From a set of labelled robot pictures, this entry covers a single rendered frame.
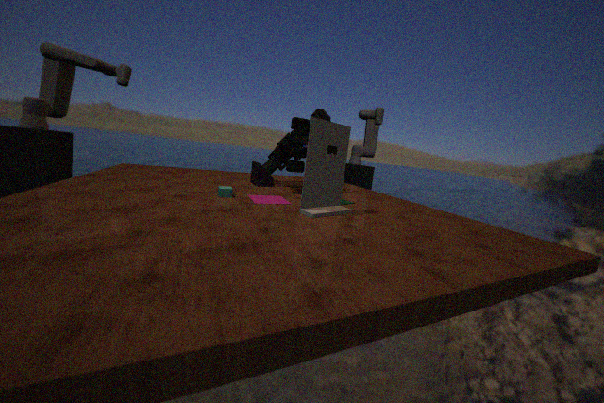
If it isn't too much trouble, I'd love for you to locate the pink square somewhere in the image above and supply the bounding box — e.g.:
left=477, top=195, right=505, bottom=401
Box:
left=248, top=195, right=292, bottom=205

